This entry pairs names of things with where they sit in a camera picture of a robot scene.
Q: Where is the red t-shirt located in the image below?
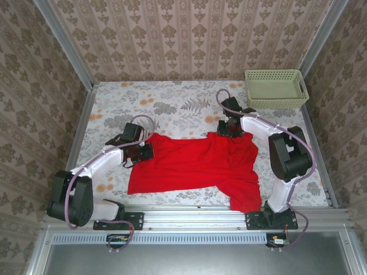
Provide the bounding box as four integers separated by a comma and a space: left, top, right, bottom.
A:
127, 132, 263, 213

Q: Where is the floral table cover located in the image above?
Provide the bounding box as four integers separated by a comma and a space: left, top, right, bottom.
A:
65, 80, 330, 207

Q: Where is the pale green plastic basket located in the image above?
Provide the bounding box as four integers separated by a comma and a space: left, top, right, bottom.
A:
244, 69, 310, 110

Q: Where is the small electronics board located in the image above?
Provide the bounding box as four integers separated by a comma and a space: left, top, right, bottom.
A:
266, 233, 290, 249
106, 233, 130, 249

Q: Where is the grey metal sheet panel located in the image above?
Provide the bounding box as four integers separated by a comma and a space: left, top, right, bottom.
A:
27, 232, 367, 275

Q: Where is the aluminium table side rail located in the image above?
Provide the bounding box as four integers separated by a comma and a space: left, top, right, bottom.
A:
61, 82, 99, 187
300, 105, 339, 209

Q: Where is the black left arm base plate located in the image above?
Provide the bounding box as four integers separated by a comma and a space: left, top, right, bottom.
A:
93, 211, 145, 231

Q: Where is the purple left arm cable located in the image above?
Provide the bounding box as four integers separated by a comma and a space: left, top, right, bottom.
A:
64, 114, 157, 253

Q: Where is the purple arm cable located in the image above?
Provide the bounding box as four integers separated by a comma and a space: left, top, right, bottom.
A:
64, 114, 157, 253
215, 88, 317, 252

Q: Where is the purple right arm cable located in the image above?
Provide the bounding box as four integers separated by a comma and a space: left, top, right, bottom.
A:
215, 88, 317, 252

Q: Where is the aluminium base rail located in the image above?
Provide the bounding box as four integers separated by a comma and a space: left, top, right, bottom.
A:
42, 205, 355, 232

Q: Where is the grey slotted cable duct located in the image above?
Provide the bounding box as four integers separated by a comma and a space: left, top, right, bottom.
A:
52, 231, 268, 246

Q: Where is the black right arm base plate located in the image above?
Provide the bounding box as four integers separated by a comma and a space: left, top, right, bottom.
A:
245, 211, 299, 231

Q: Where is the aluminium frame post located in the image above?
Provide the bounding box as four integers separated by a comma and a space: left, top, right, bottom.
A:
33, 0, 95, 90
298, 0, 349, 78

